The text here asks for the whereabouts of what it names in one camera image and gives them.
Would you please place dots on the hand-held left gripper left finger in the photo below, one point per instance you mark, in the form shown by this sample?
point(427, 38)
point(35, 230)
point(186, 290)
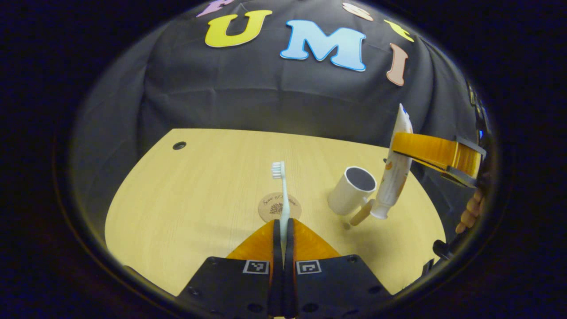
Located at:
point(277, 266)

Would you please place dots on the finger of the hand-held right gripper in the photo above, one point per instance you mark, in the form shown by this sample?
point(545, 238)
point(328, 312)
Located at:
point(460, 175)
point(434, 150)

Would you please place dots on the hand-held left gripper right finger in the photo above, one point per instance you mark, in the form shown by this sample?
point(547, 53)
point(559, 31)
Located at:
point(289, 274)

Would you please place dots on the white toothpaste tube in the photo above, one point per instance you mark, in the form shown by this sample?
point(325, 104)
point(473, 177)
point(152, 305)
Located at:
point(392, 181)

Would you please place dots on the round wooden coaster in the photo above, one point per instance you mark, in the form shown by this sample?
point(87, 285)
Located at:
point(268, 208)

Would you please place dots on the white toothbrush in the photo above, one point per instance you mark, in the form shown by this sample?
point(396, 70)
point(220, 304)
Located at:
point(283, 199)

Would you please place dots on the white cup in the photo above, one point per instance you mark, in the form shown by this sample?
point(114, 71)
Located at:
point(345, 197)

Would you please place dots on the black desk grommet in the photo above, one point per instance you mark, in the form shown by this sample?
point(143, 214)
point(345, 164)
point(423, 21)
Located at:
point(179, 145)

